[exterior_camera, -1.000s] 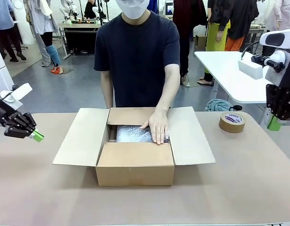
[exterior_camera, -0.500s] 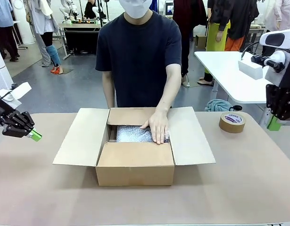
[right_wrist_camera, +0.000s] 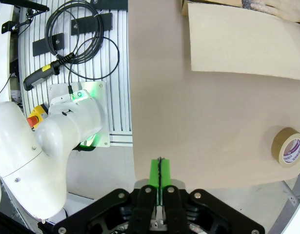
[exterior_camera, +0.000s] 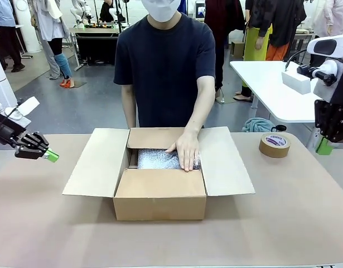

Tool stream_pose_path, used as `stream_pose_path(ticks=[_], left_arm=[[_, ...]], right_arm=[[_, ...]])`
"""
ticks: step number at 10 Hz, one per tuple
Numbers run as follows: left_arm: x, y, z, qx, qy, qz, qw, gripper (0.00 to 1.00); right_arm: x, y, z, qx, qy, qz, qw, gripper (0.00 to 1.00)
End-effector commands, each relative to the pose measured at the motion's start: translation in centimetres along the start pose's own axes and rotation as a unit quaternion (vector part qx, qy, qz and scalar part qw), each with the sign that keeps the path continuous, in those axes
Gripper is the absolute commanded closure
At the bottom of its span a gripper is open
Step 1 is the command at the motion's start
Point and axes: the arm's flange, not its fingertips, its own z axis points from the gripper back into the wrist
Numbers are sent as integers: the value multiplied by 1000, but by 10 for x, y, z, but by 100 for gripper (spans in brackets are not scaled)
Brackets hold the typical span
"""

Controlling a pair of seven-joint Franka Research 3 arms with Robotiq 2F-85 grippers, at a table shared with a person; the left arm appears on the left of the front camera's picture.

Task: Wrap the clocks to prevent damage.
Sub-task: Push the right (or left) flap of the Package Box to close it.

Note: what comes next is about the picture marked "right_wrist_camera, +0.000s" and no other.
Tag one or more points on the grey metal table frame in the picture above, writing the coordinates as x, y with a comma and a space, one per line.
290, 202

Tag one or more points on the white panel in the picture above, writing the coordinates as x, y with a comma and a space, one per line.
1, 61

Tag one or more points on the bubble wrap sheet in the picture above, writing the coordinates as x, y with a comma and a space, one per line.
252, 3

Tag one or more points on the person's hand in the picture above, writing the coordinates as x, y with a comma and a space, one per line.
286, 9

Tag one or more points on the cardboard box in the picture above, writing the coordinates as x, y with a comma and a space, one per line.
237, 44

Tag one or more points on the brown packing tape roll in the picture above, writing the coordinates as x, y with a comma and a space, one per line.
277, 146

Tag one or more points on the aluminium mounting plate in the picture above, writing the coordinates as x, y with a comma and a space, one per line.
102, 114

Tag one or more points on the aluminium profile base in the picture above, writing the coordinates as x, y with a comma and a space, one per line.
121, 97

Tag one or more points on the black ribbed conduit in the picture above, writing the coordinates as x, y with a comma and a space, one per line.
6, 224

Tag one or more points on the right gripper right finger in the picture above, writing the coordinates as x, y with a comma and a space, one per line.
175, 209

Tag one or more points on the black clamp rod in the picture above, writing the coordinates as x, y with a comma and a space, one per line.
8, 25

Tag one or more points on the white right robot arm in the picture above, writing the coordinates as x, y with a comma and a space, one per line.
30, 158

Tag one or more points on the yellow red emergency stop button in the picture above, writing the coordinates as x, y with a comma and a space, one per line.
32, 120

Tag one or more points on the long black flat bracket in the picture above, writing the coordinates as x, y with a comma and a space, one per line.
107, 22

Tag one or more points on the short black flat bracket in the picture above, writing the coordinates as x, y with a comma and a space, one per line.
41, 47

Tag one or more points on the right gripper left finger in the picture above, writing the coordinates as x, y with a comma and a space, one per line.
142, 209

